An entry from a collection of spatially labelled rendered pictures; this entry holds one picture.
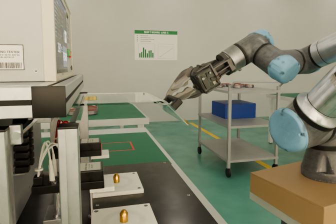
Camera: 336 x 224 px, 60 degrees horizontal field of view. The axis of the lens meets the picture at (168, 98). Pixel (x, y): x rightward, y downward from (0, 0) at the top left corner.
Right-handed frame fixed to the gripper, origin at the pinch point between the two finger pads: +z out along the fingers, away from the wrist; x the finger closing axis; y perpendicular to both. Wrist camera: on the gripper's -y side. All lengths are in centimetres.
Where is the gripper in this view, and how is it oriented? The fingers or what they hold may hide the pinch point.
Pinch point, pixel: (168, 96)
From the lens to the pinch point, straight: 86.3
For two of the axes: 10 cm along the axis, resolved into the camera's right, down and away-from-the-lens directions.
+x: 4.9, 8.5, 2.1
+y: 2.4, 1.0, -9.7
